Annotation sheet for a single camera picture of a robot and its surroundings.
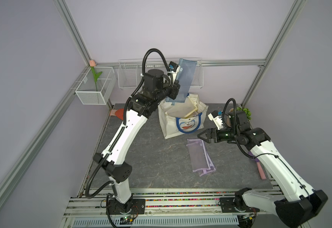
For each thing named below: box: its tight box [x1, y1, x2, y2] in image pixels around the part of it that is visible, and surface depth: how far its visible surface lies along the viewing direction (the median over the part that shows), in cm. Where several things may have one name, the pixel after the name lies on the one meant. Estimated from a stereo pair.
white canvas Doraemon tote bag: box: [157, 93, 209, 140], surface depth 97 cm
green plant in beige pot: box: [236, 106, 252, 121], surface depth 98 cm
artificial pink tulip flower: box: [89, 59, 103, 92], surface depth 92 cm
